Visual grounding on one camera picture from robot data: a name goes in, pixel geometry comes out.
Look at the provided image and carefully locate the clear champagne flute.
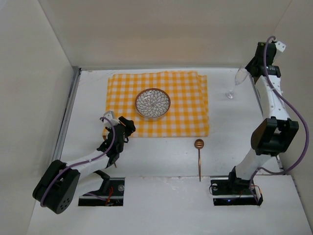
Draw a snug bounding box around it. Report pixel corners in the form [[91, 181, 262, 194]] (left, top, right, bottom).
[[225, 66, 248, 99]]

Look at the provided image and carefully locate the patterned ceramic plate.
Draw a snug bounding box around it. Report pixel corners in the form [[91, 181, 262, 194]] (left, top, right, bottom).
[[134, 88, 171, 119]]

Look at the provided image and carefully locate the yellow white checkered cloth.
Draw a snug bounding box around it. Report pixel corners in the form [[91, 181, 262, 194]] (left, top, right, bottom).
[[106, 71, 209, 138]]

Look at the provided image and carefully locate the copper spoon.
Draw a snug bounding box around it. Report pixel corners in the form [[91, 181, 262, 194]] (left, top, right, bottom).
[[194, 139, 204, 182]]

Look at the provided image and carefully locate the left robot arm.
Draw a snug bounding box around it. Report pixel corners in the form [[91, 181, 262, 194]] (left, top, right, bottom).
[[32, 114, 136, 214]]

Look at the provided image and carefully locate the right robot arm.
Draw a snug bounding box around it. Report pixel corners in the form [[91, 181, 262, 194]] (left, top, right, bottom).
[[228, 41, 299, 191]]

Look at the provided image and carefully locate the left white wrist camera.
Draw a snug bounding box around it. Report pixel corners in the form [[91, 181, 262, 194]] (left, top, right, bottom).
[[100, 111, 119, 128]]

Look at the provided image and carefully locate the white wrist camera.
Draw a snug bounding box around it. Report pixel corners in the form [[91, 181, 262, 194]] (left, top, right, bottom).
[[274, 41, 287, 56], [100, 111, 119, 128]]

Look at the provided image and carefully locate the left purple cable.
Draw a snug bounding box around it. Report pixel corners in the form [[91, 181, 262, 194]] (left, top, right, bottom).
[[40, 117, 117, 208]]

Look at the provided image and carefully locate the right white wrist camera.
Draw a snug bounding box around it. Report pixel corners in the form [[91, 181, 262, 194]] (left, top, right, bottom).
[[274, 41, 287, 56]]

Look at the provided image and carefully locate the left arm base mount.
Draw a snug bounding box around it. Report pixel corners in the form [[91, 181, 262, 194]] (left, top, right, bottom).
[[78, 170, 125, 207]]

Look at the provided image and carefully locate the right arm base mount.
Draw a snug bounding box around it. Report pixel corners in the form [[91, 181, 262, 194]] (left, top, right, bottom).
[[209, 176, 264, 206]]

